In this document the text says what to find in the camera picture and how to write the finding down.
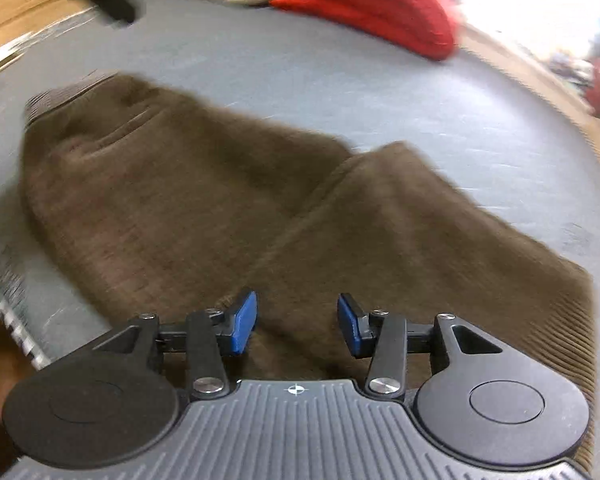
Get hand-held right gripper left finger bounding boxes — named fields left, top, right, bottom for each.
left=92, top=289, right=259, bottom=402

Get red knitted cloth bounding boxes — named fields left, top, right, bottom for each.
left=269, top=0, right=460, bottom=62

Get beige wooden border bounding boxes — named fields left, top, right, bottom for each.
left=457, top=22, right=600, bottom=176

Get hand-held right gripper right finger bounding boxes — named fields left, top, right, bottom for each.
left=336, top=292, right=507, bottom=402

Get brown corduroy pants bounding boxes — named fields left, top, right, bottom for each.
left=19, top=71, right=597, bottom=476

